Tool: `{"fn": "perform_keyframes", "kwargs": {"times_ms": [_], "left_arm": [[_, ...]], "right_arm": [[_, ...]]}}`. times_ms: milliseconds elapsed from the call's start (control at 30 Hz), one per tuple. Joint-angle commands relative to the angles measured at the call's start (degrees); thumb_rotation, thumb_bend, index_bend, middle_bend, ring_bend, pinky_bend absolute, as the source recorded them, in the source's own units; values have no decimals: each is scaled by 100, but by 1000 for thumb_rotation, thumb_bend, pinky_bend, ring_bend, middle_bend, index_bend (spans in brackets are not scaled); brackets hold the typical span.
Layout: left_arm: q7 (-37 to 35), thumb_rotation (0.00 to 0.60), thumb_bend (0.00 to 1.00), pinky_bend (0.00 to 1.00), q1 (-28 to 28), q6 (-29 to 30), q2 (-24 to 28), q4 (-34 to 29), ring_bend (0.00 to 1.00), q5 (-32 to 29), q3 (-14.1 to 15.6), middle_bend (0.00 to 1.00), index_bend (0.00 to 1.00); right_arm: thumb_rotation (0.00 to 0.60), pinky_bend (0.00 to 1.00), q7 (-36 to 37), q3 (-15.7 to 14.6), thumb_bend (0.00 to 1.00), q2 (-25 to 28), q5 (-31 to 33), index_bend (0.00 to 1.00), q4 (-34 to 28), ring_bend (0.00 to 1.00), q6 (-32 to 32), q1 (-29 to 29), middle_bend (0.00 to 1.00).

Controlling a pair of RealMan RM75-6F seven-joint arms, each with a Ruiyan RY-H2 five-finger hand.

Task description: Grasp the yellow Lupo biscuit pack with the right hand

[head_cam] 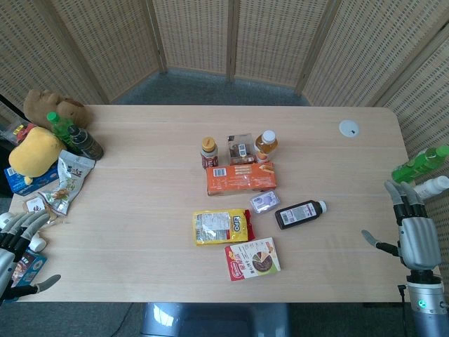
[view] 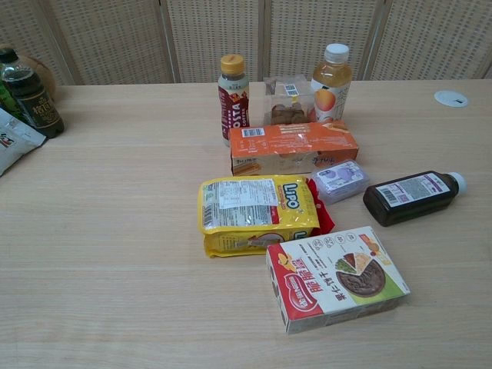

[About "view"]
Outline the peach juice bottle white cap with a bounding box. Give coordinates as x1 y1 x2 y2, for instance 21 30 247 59
310 43 353 124

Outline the white round cable grommet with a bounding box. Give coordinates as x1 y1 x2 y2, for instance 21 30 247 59
434 90 470 108

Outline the silver white snack bag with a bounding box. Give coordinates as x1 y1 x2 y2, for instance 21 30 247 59
0 107 48 178

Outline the dark tea bottle black cap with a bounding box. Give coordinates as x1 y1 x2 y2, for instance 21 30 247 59
0 48 65 139

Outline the dark brown bottle white cap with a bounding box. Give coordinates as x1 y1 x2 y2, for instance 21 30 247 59
362 170 469 228

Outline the small purple plastic case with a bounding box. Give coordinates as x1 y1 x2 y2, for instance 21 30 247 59
310 158 371 204

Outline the woven rattan screen panel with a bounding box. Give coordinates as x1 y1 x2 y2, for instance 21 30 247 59
263 0 385 82
0 0 76 85
40 0 181 85
368 0 492 81
161 0 270 84

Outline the orange cracker box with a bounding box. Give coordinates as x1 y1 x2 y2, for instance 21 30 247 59
228 120 360 177

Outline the clear plastic cookie box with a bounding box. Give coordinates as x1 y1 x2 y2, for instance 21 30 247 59
248 75 313 126

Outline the green drink bottle green cap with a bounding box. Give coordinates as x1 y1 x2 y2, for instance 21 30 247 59
0 81 20 121

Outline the red white snack packet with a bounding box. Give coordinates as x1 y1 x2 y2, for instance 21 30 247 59
265 225 411 335

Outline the yellow snack bag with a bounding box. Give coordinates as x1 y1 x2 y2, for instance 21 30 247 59
197 175 321 259

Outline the Costa coffee bottle yellow cap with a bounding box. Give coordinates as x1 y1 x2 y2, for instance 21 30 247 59
218 54 251 149

